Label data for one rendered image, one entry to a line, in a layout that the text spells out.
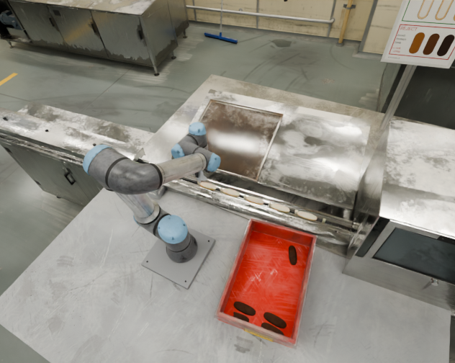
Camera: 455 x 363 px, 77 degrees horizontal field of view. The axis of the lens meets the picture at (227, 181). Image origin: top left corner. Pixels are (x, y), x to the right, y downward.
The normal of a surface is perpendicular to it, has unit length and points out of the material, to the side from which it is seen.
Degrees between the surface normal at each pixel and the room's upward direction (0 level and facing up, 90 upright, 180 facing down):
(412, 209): 0
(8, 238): 0
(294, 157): 10
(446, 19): 90
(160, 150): 0
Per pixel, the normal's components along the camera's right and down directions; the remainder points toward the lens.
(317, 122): -0.12, -0.49
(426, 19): -0.32, 0.75
